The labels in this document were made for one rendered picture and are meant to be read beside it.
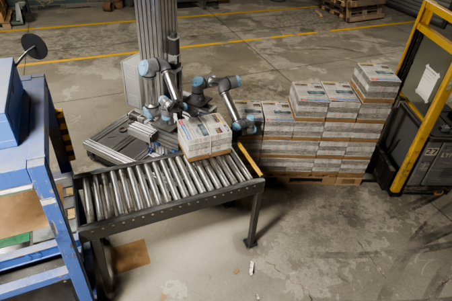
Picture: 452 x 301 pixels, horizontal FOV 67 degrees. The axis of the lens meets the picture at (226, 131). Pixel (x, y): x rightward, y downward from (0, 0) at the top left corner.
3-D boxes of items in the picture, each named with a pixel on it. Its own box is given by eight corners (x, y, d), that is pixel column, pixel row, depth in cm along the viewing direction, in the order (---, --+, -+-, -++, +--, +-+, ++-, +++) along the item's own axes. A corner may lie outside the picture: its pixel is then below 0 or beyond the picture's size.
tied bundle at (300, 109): (287, 101, 351) (290, 80, 338) (315, 101, 353) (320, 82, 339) (294, 121, 321) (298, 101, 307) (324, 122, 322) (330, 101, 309)
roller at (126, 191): (124, 171, 266) (123, 166, 263) (136, 216, 232) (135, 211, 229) (118, 173, 264) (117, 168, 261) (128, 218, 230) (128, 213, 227)
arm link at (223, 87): (216, 78, 295) (239, 129, 290) (226, 75, 300) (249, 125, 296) (210, 84, 305) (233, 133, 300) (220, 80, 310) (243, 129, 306)
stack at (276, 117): (227, 159, 398) (232, 98, 348) (325, 162, 404) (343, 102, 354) (229, 183, 366) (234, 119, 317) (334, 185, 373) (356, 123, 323)
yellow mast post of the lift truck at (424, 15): (366, 147, 416) (423, -1, 311) (372, 147, 416) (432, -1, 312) (368, 152, 408) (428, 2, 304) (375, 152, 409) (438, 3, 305)
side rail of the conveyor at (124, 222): (260, 187, 270) (262, 176, 263) (264, 191, 266) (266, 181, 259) (81, 237, 224) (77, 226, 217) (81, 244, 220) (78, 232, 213)
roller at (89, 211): (89, 179, 257) (88, 175, 254) (96, 227, 223) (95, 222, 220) (82, 181, 255) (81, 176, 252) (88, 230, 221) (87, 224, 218)
